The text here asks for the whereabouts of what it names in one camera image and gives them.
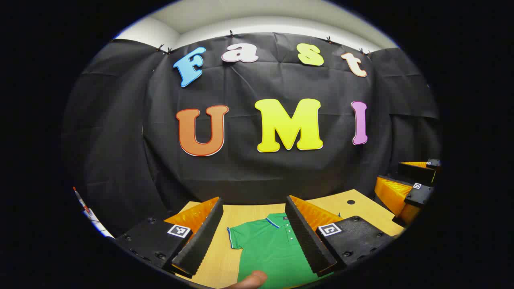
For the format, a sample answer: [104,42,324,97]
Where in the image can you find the clear bottle with red cap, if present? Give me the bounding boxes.
[72,186,92,215]

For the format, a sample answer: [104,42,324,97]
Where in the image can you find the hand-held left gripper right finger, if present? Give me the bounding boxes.
[285,195,397,278]

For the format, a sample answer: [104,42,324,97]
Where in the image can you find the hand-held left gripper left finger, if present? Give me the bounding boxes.
[116,196,224,278]

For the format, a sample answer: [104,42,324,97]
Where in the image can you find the green T-shirt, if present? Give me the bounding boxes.
[227,213,334,289]

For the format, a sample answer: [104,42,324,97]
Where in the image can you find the white side desk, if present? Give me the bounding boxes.
[82,209,115,238]

